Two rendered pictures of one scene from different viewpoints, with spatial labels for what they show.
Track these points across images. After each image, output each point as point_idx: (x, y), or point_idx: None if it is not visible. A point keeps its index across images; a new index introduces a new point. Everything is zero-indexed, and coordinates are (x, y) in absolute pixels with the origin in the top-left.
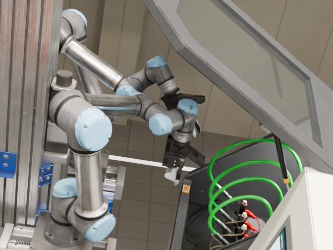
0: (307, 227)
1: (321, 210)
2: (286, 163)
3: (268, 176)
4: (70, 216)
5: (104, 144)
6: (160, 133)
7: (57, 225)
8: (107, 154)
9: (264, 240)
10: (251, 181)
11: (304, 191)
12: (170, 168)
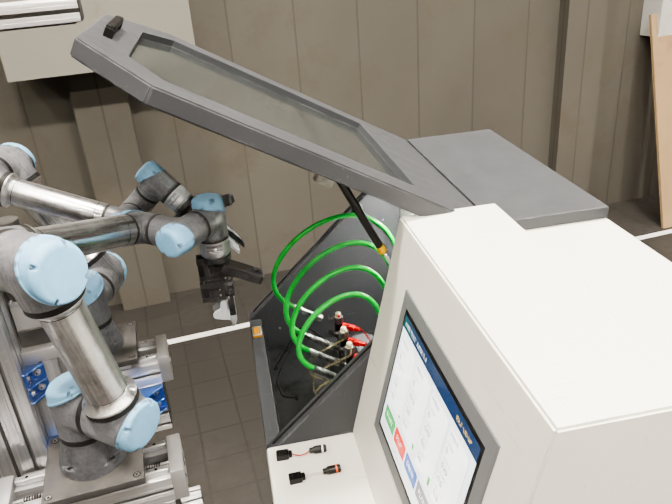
0: (442, 291)
1: (450, 259)
2: (370, 249)
3: (355, 275)
4: (84, 427)
5: (81, 287)
6: (178, 251)
7: (73, 449)
8: (133, 326)
9: (384, 345)
10: (337, 289)
11: (414, 247)
12: (219, 304)
